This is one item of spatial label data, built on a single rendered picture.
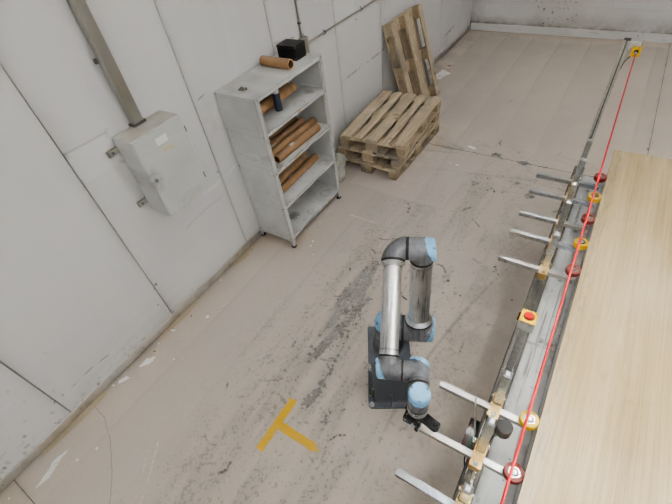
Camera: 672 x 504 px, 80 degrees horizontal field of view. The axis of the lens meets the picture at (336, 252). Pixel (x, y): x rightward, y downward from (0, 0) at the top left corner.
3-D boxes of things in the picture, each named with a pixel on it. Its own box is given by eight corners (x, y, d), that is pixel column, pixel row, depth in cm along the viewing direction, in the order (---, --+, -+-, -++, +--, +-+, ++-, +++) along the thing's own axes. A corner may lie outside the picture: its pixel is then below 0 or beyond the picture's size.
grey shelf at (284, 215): (261, 235, 425) (212, 92, 315) (309, 187, 474) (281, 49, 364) (294, 248, 405) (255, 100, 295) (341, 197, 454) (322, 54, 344)
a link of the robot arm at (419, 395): (431, 381, 167) (431, 404, 160) (429, 394, 176) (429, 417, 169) (408, 379, 169) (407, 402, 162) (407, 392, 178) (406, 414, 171)
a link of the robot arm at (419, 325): (404, 325, 246) (405, 228, 197) (433, 327, 242) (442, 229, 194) (403, 346, 234) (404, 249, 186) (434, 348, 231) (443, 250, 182)
